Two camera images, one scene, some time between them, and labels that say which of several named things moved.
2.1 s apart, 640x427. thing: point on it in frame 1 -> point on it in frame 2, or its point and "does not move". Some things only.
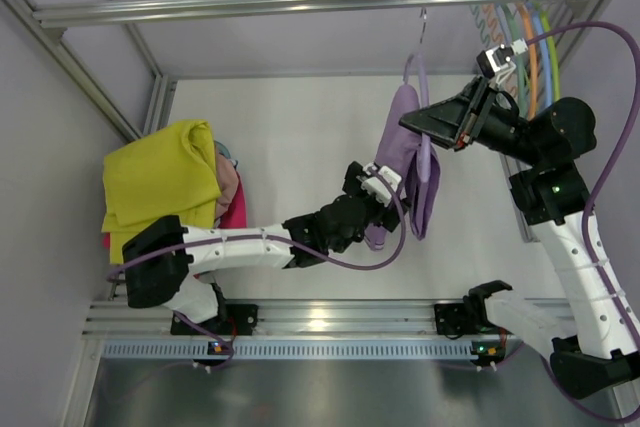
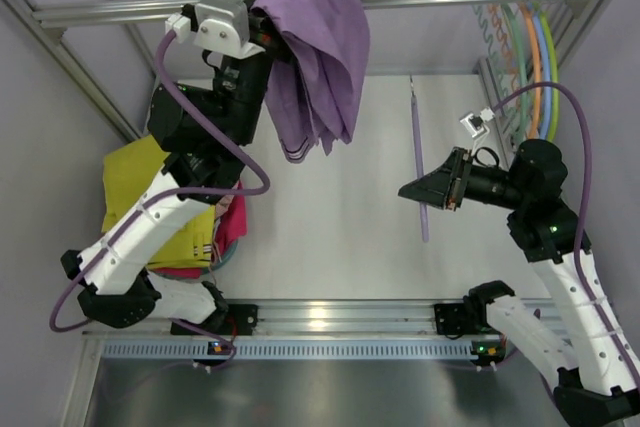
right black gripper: (473, 114) -> (461, 187)
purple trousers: (398, 147) -> (314, 83)
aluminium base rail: (116, 320) does not move
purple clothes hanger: (421, 56) -> (422, 207)
